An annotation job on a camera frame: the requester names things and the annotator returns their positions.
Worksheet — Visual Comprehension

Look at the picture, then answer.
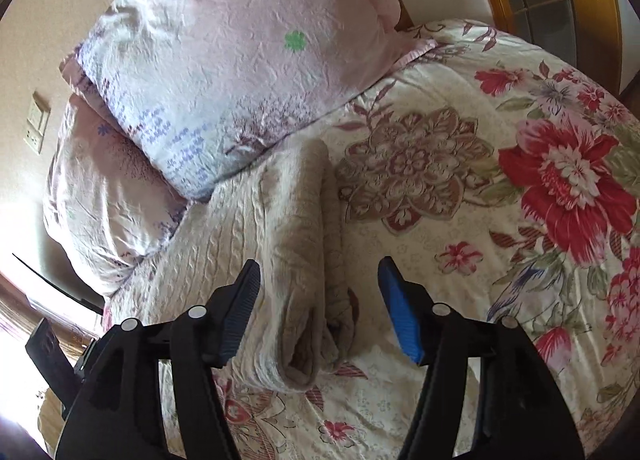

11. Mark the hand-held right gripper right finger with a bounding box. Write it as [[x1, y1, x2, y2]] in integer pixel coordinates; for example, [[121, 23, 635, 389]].
[[377, 256, 586, 460]]

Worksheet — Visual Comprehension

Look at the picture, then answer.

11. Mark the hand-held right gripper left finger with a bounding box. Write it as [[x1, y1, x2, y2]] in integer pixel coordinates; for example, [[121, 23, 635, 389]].
[[54, 259, 262, 460]]

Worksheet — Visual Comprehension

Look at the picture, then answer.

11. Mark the beige cable-knit sweater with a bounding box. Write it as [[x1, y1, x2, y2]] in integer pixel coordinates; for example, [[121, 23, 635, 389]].
[[102, 140, 361, 391]]

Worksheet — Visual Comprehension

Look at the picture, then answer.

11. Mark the floral bedspread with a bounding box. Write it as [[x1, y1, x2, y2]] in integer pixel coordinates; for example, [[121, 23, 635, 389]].
[[100, 18, 640, 460]]

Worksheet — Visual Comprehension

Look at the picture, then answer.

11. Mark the pale pink floral pillow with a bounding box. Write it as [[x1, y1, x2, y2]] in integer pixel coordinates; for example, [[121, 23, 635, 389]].
[[42, 94, 192, 297]]

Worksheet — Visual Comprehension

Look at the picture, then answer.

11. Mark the wooden nightstand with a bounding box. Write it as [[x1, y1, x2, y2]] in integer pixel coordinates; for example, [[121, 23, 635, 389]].
[[0, 271, 101, 343]]

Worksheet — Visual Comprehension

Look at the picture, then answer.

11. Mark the pink pillow with tree print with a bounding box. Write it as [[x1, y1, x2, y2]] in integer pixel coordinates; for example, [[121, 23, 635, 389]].
[[59, 0, 437, 202]]

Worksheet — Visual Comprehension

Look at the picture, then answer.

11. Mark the beige wall outlet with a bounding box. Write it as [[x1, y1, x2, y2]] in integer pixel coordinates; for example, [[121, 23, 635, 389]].
[[22, 90, 52, 156]]

